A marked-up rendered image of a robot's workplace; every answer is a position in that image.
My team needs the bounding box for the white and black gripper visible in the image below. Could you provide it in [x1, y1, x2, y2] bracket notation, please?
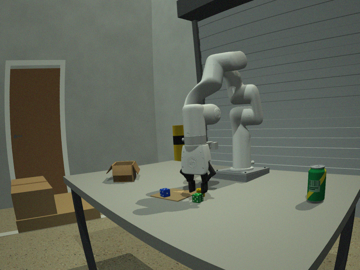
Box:
[180, 143, 216, 194]

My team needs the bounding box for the green drink can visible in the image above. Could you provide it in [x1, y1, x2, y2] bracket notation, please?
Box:
[307, 164, 327, 203]

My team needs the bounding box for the tan square mat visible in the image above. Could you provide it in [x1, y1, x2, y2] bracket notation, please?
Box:
[151, 188, 196, 202]

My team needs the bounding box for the brown cardboard box with flaps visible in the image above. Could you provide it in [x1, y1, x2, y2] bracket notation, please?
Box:
[106, 161, 140, 183]

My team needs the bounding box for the blue die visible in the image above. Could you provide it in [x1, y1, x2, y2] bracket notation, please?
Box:
[160, 188, 170, 197]

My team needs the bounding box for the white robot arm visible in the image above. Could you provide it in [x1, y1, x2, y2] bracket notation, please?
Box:
[182, 51, 263, 171]

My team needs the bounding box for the green die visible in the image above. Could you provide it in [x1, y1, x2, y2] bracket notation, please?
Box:
[192, 193, 204, 203]

